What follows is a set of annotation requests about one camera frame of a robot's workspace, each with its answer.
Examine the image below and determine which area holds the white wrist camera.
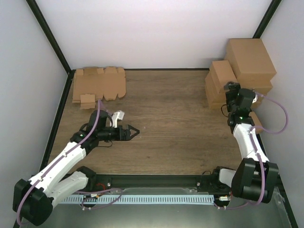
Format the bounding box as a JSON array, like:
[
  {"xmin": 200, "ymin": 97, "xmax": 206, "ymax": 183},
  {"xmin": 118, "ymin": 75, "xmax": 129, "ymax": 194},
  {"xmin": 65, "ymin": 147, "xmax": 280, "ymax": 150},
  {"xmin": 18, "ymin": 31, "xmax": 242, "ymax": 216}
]
[
  {"xmin": 110, "ymin": 110, "xmax": 125, "ymax": 128},
  {"xmin": 252, "ymin": 91, "xmax": 258, "ymax": 105}
]

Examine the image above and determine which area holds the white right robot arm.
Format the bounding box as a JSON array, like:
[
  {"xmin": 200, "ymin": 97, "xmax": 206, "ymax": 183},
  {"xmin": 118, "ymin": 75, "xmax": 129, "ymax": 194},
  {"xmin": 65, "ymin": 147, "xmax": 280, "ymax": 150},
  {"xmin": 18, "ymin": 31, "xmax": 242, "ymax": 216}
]
[{"xmin": 211, "ymin": 81, "xmax": 279, "ymax": 204}]

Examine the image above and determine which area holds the brown cardboard box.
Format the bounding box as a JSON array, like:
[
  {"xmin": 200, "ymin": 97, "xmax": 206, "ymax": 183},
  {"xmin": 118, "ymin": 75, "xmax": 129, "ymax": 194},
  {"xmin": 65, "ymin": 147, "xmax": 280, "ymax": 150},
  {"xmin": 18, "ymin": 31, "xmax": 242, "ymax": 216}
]
[{"xmin": 209, "ymin": 60, "xmax": 237, "ymax": 94}]

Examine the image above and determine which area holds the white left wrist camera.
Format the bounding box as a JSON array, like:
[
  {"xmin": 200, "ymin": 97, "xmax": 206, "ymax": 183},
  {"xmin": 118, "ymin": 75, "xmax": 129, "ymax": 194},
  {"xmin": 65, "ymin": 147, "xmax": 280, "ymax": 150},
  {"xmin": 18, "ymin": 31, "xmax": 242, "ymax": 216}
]
[{"xmin": 110, "ymin": 110, "xmax": 125, "ymax": 128}]

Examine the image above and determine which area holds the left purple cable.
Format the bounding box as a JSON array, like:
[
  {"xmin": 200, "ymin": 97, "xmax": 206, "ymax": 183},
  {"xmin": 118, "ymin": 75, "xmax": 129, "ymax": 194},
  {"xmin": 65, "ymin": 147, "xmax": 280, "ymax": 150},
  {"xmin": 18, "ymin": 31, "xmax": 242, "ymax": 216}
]
[{"xmin": 17, "ymin": 99, "xmax": 124, "ymax": 226}]

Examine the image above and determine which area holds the black frame post left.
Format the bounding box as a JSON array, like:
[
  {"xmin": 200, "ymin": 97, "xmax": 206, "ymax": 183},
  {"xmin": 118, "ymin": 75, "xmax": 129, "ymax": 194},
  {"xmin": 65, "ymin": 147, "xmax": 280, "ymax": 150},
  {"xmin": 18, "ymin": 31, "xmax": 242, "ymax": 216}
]
[{"xmin": 25, "ymin": 0, "xmax": 72, "ymax": 74}]

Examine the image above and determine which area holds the stack of flat cardboard blanks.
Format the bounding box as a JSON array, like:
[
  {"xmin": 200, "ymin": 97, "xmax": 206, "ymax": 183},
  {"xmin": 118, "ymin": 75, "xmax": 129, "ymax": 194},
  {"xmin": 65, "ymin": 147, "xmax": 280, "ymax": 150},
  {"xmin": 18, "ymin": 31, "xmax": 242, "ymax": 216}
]
[{"xmin": 72, "ymin": 66, "xmax": 126, "ymax": 103}]

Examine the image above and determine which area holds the light blue slotted cable duct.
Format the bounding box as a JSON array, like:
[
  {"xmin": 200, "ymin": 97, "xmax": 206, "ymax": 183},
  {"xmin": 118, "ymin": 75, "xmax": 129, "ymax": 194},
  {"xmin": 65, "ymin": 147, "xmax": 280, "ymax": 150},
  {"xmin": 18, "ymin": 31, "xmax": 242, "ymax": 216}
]
[{"xmin": 61, "ymin": 195, "xmax": 214, "ymax": 205}]

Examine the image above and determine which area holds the small single cardboard box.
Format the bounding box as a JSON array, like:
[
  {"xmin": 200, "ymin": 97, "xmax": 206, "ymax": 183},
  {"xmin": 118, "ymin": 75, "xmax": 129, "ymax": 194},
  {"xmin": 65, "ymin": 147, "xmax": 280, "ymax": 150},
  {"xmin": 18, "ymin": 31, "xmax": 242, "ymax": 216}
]
[{"xmin": 249, "ymin": 111, "xmax": 263, "ymax": 134}]

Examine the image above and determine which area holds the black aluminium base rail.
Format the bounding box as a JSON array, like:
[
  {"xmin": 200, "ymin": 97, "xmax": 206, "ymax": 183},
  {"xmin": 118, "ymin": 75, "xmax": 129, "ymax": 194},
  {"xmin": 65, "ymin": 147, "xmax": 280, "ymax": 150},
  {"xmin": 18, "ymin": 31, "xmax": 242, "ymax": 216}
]
[{"xmin": 30, "ymin": 174, "xmax": 281, "ymax": 193}]

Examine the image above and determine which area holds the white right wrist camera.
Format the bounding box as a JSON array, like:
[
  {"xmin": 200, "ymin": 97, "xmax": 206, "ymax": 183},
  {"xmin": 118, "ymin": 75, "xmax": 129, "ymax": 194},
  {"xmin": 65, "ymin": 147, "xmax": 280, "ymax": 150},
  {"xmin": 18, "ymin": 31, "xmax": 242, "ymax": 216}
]
[{"xmin": 252, "ymin": 91, "xmax": 258, "ymax": 105}]

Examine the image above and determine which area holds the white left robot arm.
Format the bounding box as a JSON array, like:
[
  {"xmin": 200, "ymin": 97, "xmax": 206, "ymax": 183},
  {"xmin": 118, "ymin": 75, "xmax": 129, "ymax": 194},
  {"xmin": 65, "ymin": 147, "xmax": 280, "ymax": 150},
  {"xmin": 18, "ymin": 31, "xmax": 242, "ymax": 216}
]
[{"xmin": 12, "ymin": 109, "xmax": 140, "ymax": 226}]

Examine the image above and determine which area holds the small loose cardboard flap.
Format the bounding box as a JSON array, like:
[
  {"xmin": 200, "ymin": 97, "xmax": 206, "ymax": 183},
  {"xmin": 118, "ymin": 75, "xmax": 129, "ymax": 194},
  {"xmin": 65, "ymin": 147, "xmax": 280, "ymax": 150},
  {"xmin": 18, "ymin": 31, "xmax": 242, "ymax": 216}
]
[{"xmin": 80, "ymin": 94, "xmax": 95, "ymax": 109}]

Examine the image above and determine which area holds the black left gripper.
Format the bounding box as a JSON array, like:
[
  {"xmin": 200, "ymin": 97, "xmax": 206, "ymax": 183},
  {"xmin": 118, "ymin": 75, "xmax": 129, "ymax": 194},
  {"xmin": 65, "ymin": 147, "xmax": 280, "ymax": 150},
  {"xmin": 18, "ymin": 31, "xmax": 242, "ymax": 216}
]
[{"xmin": 98, "ymin": 125, "xmax": 140, "ymax": 142}]

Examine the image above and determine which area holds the black frame post right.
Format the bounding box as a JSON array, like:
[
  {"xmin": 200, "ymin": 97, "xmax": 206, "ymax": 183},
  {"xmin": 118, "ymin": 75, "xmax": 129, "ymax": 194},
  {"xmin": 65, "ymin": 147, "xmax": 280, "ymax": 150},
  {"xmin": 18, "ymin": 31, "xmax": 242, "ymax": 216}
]
[{"xmin": 252, "ymin": 0, "xmax": 282, "ymax": 38}]

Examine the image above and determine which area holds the medium folded cardboard box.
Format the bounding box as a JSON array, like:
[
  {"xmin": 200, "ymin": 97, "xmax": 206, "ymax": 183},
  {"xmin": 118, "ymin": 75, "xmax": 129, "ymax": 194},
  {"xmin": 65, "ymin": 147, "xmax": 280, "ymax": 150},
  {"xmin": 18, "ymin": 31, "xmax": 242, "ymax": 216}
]
[{"xmin": 205, "ymin": 72, "xmax": 226, "ymax": 109}]

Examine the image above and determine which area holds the black frame post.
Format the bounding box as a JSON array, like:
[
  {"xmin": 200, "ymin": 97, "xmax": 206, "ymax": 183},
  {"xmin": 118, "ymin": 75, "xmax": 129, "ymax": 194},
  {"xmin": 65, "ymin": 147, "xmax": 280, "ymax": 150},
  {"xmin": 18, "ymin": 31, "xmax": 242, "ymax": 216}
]
[
  {"xmin": 25, "ymin": 0, "xmax": 72, "ymax": 74},
  {"xmin": 252, "ymin": 0, "xmax": 282, "ymax": 38}
]

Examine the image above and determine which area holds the large top cardboard box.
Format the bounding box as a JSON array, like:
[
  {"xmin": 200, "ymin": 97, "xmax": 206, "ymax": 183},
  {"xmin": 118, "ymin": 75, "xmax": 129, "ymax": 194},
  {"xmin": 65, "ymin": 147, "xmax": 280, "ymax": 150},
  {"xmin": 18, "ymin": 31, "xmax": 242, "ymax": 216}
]
[{"xmin": 225, "ymin": 38, "xmax": 276, "ymax": 81}]

